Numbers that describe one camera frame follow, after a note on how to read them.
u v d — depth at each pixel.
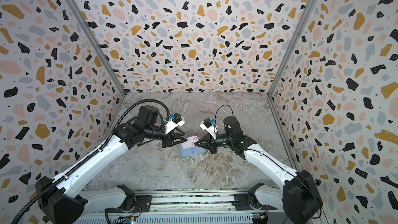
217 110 1.13
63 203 0.37
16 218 0.32
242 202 0.74
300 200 0.41
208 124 0.65
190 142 0.70
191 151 0.90
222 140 0.66
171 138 0.61
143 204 0.73
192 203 0.76
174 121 0.60
